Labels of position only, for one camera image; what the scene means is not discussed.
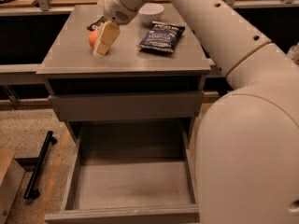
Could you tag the orange fruit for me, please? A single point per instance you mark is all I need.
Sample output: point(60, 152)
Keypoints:
point(92, 38)

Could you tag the grey drawer cabinet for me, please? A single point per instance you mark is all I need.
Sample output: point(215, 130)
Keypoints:
point(70, 68)

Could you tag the closed grey top drawer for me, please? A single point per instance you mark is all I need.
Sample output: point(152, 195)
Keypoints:
point(127, 106)

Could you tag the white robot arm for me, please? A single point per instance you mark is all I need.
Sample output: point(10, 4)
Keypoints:
point(247, 148)

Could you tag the black snack bar wrapper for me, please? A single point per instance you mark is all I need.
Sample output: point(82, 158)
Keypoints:
point(95, 25)

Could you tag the black bar handle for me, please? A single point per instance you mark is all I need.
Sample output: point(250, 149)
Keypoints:
point(31, 192)

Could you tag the blue chip bag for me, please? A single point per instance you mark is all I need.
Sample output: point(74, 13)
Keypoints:
point(162, 37)

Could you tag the wooden box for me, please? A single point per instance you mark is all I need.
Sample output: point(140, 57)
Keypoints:
point(11, 174)

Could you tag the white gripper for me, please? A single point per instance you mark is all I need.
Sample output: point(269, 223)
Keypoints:
point(121, 9)

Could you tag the open grey middle drawer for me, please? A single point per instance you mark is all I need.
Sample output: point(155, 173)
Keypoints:
point(130, 173)

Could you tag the white bowl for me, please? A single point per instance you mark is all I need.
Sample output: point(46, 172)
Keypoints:
point(150, 12)

